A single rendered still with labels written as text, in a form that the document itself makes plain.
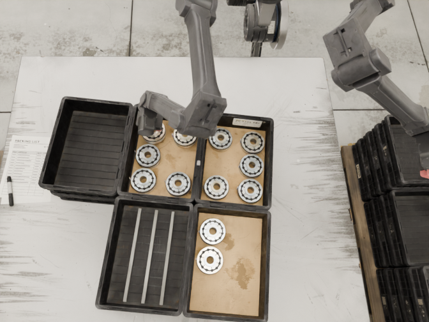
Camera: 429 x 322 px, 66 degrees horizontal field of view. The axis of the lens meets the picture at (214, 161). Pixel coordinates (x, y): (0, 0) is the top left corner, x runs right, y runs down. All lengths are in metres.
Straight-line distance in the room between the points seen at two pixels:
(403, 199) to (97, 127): 1.70
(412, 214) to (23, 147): 2.07
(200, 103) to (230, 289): 0.80
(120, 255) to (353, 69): 1.04
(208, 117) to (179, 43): 2.03
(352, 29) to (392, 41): 2.48
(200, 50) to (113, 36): 2.07
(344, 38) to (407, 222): 1.52
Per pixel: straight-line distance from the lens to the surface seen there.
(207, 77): 0.84
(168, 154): 1.46
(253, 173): 1.42
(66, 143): 1.57
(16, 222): 1.69
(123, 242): 1.39
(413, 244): 2.18
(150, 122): 1.21
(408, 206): 2.21
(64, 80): 1.89
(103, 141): 1.53
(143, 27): 2.95
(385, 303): 2.28
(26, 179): 1.73
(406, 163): 2.16
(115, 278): 1.39
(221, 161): 1.45
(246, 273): 1.37
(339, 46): 0.83
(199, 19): 0.98
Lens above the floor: 2.19
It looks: 70 degrees down
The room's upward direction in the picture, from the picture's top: 10 degrees clockwise
